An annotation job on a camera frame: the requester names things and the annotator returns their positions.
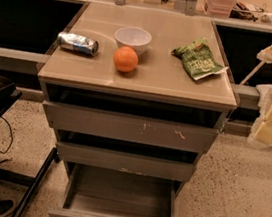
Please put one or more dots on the green jalapeno chip bag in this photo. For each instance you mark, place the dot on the green jalapeno chip bag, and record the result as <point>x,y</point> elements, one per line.
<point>197,59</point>

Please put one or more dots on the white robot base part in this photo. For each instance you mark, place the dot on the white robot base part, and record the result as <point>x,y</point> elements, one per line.
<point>265,94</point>

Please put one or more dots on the grey drawer cabinet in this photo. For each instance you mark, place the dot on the grey drawer cabinet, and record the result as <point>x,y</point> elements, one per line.
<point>158,77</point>

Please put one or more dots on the bottom grey drawer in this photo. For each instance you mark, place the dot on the bottom grey drawer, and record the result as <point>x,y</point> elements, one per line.
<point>98,192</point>

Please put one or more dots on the grey drawer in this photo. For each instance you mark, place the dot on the grey drawer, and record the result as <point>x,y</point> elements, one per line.
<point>137,158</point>
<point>98,192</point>
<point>133,120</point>

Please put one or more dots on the top grey drawer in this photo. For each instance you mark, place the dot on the top grey drawer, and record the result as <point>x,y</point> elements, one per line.
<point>133,120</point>

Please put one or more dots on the middle grey drawer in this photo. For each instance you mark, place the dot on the middle grey drawer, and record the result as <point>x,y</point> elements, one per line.
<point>137,158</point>

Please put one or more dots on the white stick tool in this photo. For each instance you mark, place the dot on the white stick tool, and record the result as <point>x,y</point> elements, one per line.
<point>258,66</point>

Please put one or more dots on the pink plastic bin stack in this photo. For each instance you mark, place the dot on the pink plastic bin stack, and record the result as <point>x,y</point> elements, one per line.
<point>219,7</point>

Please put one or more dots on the white bowl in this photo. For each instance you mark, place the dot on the white bowl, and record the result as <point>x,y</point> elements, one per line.
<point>135,38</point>

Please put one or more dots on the orange fruit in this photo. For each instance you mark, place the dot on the orange fruit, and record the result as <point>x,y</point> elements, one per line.
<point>125,59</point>

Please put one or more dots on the crushed silver soda can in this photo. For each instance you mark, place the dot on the crushed silver soda can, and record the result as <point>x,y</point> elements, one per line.
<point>77,43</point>

